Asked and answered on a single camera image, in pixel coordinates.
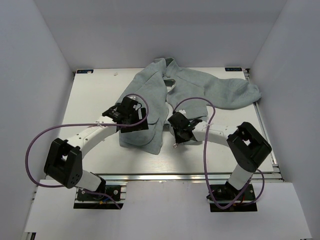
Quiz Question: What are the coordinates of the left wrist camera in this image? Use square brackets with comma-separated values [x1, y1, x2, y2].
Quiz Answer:
[102, 105, 125, 122]

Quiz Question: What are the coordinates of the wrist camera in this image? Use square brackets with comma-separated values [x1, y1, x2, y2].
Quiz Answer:
[189, 118, 202, 127]
[102, 105, 125, 122]

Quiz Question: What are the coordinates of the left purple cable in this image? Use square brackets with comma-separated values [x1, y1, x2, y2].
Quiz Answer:
[26, 93, 150, 210]

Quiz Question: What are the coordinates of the left blue table sticker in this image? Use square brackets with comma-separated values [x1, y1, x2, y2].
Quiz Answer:
[76, 69, 94, 74]

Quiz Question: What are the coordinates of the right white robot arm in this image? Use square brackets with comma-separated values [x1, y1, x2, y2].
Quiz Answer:
[168, 112, 272, 200]

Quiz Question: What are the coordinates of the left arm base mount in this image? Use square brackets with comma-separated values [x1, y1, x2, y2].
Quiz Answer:
[73, 181, 127, 210]

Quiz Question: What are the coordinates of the grey zip-up jacket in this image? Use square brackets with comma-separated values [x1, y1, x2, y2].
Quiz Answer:
[118, 57, 261, 155]

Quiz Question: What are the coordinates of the right blue table sticker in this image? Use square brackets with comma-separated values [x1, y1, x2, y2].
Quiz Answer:
[224, 67, 243, 72]

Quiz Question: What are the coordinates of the aluminium table frame rail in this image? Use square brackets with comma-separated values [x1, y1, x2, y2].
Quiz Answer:
[101, 173, 283, 181]

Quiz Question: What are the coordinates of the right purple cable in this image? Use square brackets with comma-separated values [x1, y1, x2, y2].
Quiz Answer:
[172, 96, 266, 210]

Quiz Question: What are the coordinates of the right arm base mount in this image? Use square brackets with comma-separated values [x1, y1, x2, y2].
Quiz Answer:
[206, 183, 258, 213]

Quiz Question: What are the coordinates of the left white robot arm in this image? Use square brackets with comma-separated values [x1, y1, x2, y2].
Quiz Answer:
[44, 94, 150, 200]

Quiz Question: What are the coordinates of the purple cable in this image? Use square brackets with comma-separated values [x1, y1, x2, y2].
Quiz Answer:
[172, 96, 266, 210]
[26, 93, 150, 210]

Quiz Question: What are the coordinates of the blue table sticker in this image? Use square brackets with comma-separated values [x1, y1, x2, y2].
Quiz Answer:
[224, 67, 243, 72]
[76, 69, 94, 74]

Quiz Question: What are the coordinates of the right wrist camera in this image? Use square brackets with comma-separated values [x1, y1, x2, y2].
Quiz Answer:
[189, 118, 202, 127]

